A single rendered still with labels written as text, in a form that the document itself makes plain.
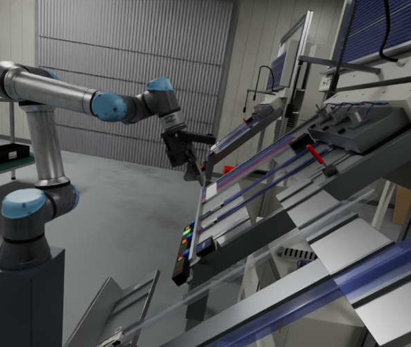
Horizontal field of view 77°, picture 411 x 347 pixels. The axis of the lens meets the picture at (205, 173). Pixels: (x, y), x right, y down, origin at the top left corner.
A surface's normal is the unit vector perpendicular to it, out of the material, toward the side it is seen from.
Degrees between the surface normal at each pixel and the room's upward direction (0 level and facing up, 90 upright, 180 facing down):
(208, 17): 90
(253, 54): 90
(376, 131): 90
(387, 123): 90
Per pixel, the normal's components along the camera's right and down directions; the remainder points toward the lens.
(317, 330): -0.04, 0.25
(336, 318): 0.16, -0.96
